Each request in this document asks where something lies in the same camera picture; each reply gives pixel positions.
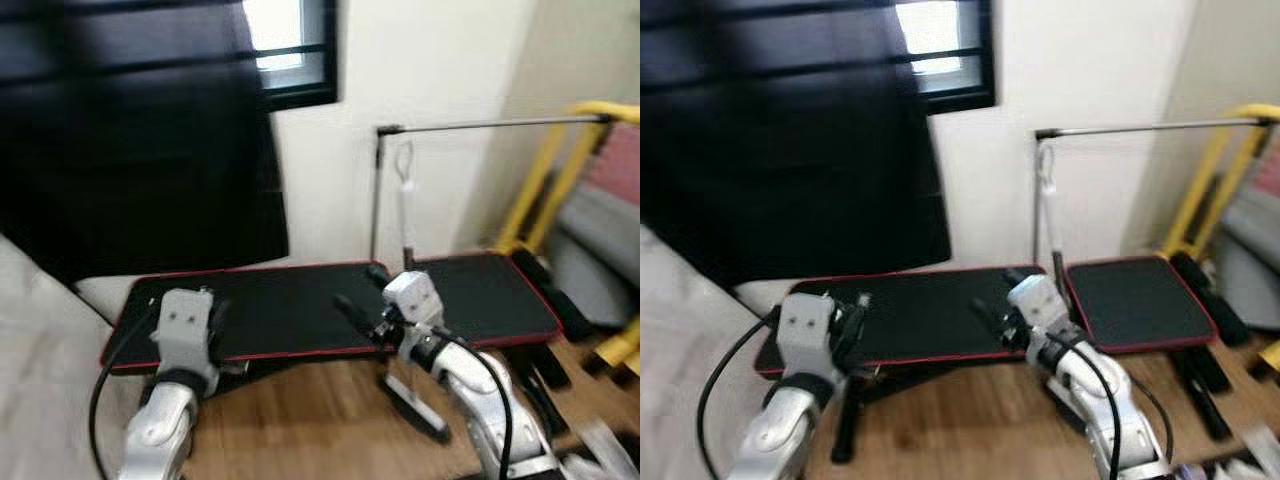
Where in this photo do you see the short black red-trimmed bench seat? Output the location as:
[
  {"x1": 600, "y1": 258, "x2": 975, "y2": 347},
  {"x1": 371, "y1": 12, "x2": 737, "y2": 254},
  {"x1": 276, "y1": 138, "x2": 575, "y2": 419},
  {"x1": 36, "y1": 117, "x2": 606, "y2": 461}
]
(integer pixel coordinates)
[
  {"x1": 413, "y1": 252, "x2": 564, "y2": 349},
  {"x1": 1063, "y1": 257, "x2": 1221, "y2": 354}
]

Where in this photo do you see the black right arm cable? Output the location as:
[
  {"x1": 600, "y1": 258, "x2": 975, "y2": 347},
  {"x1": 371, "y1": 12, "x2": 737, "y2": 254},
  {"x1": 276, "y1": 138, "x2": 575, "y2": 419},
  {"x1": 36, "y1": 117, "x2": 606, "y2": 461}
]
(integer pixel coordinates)
[
  {"x1": 1060, "y1": 330, "x2": 1166, "y2": 480},
  {"x1": 430, "y1": 325, "x2": 516, "y2": 480}
]

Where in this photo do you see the grey folded exercise mat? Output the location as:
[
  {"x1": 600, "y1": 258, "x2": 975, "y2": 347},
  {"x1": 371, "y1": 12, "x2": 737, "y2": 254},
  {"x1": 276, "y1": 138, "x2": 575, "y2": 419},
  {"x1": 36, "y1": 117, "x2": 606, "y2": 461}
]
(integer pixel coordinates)
[
  {"x1": 548, "y1": 185, "x2": 641, "y2": 329},
  {"x1": 1212, "y1": 185, "x2": 1280, "y2": 333}
]

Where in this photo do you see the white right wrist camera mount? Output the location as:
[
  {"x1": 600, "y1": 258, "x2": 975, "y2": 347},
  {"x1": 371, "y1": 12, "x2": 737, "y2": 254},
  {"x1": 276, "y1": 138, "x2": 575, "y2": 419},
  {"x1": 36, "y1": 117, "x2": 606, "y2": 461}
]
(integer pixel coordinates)
[
  {"x1": 383, "y1": 272, "x2": 446, "y2": 336},
  {"x1": 1007, "y1": 275, "x2": 1071, "y2": 341}
]

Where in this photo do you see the yellow steel exercise frame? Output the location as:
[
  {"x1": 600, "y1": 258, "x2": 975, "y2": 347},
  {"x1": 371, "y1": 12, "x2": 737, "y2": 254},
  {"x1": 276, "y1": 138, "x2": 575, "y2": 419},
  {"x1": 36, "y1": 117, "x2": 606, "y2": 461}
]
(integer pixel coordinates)
[
  {"x1": 493, "y1": 100, "x2": 641, "y2": 376},
  {"x1": 1160, "y1": 103, "x2": 1280, "y2": 373}
]

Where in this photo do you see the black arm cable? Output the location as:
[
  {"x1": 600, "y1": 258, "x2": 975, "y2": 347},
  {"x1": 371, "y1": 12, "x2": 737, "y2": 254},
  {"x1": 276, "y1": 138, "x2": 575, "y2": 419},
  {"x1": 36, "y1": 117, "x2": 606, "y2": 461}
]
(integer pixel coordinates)
[
  {"x1": 88, "y1": 310, "x2": 161, "y2": 480},
  {"x1": 430, "y1": 325, "x2": 516, "y2": 480},
  {"x1": 697, "y1": 310, "x2": 786, "y2": 480},
  {"x1": 1060, "y1": 330, "x2": 1166, "y2": 480}
]

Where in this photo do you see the black framed window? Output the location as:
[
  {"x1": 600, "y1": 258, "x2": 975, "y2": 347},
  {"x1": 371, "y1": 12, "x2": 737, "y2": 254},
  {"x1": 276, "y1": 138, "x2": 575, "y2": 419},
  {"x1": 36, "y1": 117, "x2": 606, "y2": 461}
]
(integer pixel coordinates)
[
  {"x1": 893, "y1": 0, "x2": 998, "y2": 114},
  {"x1": 240, "y1": 0, "x2": 339, "y2": 111}
]

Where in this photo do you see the light grey left wrist camera mount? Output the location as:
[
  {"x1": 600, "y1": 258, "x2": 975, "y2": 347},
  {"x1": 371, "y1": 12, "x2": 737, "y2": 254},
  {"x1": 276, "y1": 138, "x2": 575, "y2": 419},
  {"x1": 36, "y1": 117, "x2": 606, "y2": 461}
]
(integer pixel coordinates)
[
  {"x1": 150, "y1": 288, "x2": 221, "y2": 376},
  {"x1": 778, "y1": 293, "x2": 846, "y2": 386}
]

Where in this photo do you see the long black red-trimmed bench backrest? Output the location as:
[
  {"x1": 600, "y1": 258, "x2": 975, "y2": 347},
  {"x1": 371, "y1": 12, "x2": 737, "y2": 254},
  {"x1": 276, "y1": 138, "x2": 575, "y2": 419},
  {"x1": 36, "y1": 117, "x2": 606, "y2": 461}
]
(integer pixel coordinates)
[
  {"x1": 100, "y1": 262, "x2": 401, "y2": 374},
  {"x1": 755, "y1": 265, "x2": 1046, "y2": 378}
]

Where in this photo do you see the black window curtain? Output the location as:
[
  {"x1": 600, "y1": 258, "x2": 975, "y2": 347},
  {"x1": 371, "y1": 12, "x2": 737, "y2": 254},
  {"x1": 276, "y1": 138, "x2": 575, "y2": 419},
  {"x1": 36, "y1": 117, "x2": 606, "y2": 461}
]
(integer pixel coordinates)
[
  {"x1": 0, "y1": 0, "x2": 291, "y2": 283},
  {"x1": 640, "y1": 0, "x2": 953, "y2": 288}
]

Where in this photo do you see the grey metal rod rack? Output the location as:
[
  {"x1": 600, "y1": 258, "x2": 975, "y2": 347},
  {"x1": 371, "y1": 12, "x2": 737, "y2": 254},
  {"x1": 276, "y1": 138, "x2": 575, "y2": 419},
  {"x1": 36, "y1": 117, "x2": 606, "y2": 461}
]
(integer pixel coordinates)
[
  {"x1": 368, "y1": 113, "x2": 613, "y2": 263},
  {"x1": 1030, "y1": 117, "x2": 1263, "y2": 266}
]

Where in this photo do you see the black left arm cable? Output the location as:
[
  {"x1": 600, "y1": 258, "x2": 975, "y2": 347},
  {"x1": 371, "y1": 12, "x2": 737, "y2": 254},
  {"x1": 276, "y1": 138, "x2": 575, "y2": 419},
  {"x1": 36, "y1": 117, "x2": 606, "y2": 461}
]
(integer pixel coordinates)
[
  {"x1": 88, "y1": 310, "x2": 161, "y2": 480},
  {"x1": 697, "y1": 310, "x2": 786, "y2": 480}
]

